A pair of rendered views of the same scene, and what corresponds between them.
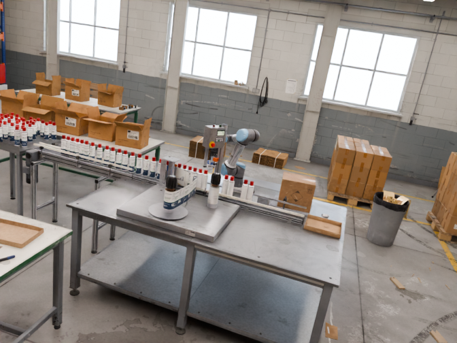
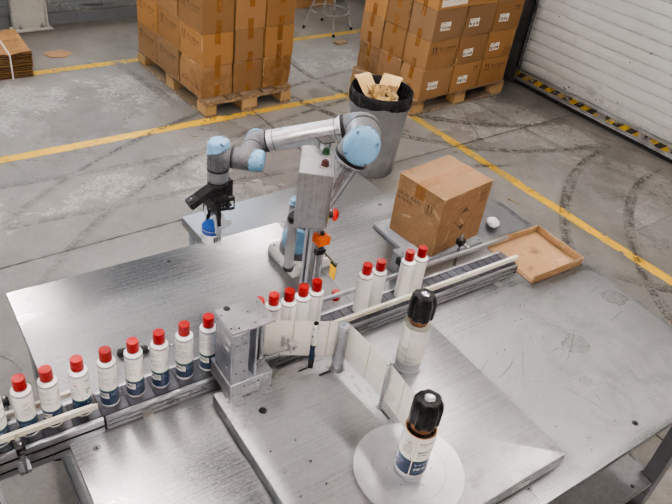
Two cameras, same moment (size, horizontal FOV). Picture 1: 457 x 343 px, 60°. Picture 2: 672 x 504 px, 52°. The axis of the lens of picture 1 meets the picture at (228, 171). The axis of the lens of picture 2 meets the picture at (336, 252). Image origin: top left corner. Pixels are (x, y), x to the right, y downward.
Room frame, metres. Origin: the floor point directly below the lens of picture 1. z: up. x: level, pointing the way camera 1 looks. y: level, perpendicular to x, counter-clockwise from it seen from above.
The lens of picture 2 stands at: (2.37, 1.54, 2.44)
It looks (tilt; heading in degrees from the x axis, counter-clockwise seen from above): 36 degrees down; 306
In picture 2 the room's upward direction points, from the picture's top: 9 degrees clockwise
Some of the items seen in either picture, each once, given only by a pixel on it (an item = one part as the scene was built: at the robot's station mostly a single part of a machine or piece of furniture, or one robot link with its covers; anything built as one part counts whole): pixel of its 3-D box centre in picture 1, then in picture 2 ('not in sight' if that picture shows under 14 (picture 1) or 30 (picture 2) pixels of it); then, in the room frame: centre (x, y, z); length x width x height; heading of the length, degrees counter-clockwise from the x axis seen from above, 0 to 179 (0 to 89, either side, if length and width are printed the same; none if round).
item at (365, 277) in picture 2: (225, 186); (363, 288); (3.35, 0.01, 0.98); 0.05 x 0.05 x 0.20
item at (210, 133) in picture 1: (214, 137); (314, 187); (3.48, 0.17, 1.38); 0.17 x 0.10 x 0.19; 130
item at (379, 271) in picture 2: (230, 187); (377, 284); (3.34, -0.04, 0.98); 0.05 x 0.05 x 0.20
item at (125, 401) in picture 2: (214, 196); (339, 322); (3.37, 0.09, 0.86); 1.65 x 0.08 x 0.04; 75
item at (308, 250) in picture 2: (219, 159); (314, 230); (3.53, 0.10, 1.16); 0.04 x 0.04 x 0.67; 75
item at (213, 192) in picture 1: (214, 190); (415, 330); (3.08, 0.09, 1.03); 0.09 x 0.09 x 0.30
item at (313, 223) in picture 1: (323, 225); (535, 252); (3.11, -0.87, 0.85); 0.30 x 0.26 x 0.04; 75
